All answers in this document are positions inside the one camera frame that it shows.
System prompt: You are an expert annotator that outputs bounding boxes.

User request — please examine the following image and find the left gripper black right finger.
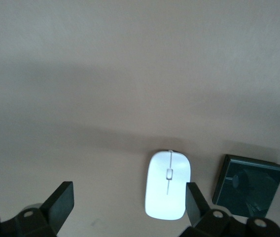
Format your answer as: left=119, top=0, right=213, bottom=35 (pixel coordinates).
left=184, top=182, right=248, bottom=237

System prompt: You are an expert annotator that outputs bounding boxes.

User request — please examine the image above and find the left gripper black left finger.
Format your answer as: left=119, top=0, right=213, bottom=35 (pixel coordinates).
left=0, top=181, right=75, bottom=237

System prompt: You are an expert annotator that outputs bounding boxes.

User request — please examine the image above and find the white computer mouse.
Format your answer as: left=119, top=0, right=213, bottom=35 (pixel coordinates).
left=144, top=149, right=192, bottom=221

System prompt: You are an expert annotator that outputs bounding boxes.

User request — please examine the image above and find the black square phone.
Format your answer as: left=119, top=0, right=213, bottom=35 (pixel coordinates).
left=212, top=154, right=280, bottom=218

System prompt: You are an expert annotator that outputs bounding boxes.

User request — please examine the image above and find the brown table cover mat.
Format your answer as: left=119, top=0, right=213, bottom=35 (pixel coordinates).
left=0, top=0, right=280, bottom=237

